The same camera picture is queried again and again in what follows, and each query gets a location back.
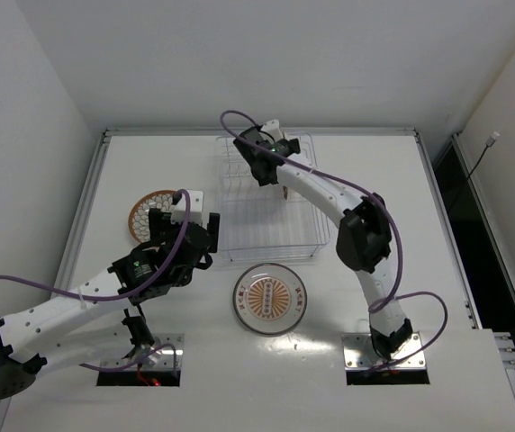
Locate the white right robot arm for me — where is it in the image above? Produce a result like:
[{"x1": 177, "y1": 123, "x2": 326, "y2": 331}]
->
[{"x1": 233, "y1": 127, "x2": 412, "y2": 361}]

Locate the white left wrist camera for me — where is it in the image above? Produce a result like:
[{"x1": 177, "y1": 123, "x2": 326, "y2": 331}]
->
[{"x1": 170, "y1": 190, "x2": 203, "y2": 225}]

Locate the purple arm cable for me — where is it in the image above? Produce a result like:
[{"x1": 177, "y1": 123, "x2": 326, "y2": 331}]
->
[
  {"x1": 219, "y1": 110, "x2": 449, "y2": 373},
  {"x1": 0, "y1": 188, "x2": 192, "y2": 373}
]

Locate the red sunburst pattern plate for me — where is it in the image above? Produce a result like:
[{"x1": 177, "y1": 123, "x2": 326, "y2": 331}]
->
[{"x1": 232, "y1": 263, "x2": 308, "y2": 337}]

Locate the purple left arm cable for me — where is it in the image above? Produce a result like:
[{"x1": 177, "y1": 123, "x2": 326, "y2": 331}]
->
[{"x1": 0, "y1": 188, "x2": 192, "y2": 373}]

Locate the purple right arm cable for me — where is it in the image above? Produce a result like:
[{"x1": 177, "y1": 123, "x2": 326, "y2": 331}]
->
[{"x1": 219, "y1": 110, "x2": 449, "y2": 373}]

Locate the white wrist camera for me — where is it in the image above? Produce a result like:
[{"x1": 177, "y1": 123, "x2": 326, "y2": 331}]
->
[
  {"x1": 170, "y1": 190, "x2": 203, "y2": 225},
  {"x1": 261, "y1": 120, "x2": 285, "y2": 142}
]

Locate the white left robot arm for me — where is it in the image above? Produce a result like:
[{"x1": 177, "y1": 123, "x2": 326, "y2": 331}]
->
[{"x1": 0, "y1": 209, "x2": 221, "y2": 400}]

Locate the orange rimmed floral plate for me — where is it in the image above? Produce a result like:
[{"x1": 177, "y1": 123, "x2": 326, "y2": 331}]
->
[{"x1": 128, "y1": 190, "x2": 175, "y2": 243}]

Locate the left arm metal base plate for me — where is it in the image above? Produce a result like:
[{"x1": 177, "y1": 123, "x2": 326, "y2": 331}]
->
[{"x1": 98, "y1": 333, "x2": 185, "y2": 374}]

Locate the white wire dish rack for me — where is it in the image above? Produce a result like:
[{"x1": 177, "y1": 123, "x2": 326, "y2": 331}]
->
[{"x1": 216, "y1": 136, "x2": 331, "y2": 264}]

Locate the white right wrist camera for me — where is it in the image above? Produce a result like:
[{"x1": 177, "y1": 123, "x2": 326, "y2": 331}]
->
[{"x1": 261, "y1": 120, "x2": 285, "y2": 142}]

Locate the black wall cable with plug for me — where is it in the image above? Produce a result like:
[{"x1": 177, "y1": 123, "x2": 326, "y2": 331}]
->
[{"x1": 465, "y1": 130, "x2": 501, "y2": 180}]

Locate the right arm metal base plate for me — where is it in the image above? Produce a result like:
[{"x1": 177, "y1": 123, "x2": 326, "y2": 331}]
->
[{"x1": 340, "y1": 331, "x2": 428, "y2": 369}]

